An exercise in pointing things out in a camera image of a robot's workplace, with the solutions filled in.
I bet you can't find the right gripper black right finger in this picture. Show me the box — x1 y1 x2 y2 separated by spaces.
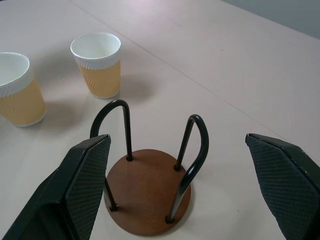
245 133 320 240

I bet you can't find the wooden base wire cup holder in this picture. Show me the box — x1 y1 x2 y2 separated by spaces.
89 99 210 237

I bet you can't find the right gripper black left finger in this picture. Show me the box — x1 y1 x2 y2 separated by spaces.
0 133 112 240

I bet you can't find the orange and white paper cup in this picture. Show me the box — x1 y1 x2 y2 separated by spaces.
70 32 122 100
0 51 47 128

